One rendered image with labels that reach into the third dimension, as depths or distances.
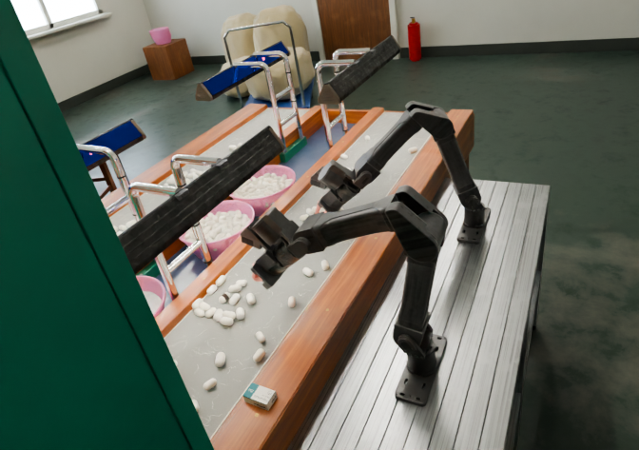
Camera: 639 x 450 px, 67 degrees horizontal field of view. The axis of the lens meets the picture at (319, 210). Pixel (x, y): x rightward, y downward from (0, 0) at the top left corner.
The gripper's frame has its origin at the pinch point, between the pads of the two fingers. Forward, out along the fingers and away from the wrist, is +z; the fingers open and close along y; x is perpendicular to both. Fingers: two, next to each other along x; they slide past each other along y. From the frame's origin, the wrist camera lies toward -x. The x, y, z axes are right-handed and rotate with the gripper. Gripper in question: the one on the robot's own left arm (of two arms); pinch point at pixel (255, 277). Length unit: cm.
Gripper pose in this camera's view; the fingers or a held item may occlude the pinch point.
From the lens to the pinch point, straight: 122.6
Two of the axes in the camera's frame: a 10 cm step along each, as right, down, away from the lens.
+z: -5.6, 4.6, 6.9
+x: 6.9, 7.2, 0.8
